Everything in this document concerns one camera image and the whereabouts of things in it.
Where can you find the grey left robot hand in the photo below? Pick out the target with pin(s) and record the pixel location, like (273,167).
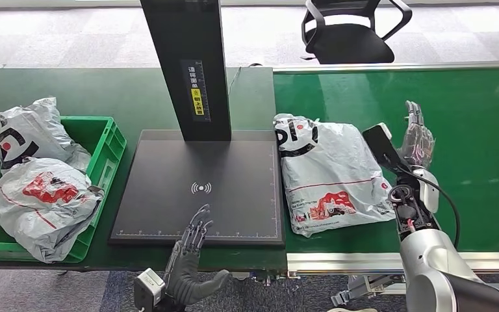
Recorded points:
(185,271)

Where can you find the grey package with red print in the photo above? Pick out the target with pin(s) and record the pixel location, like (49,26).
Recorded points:
(43,215)

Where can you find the black office chair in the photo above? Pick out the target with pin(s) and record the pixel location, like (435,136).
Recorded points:
(353,43)

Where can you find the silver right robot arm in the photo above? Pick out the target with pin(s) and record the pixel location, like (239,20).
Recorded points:
(430,267)

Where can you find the yellow warning sticker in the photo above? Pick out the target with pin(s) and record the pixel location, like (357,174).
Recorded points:
(197,102)

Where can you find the green conveyor belt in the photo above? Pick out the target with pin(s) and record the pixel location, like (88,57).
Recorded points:
(469,107)

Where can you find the grey package with black print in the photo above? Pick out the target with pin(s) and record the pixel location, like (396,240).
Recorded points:
(38,125)

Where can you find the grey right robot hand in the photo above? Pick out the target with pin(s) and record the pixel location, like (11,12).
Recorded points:
(417,144)

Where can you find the green plastic crate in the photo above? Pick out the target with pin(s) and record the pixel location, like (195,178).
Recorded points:
(107,142)

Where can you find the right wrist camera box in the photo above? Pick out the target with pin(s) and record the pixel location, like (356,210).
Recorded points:
(383,146)

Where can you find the black inbound scanner machine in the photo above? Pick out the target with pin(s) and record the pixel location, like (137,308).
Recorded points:
(198,172)

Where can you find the grey courier bag package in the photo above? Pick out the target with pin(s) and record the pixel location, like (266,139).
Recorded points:
(331,163)

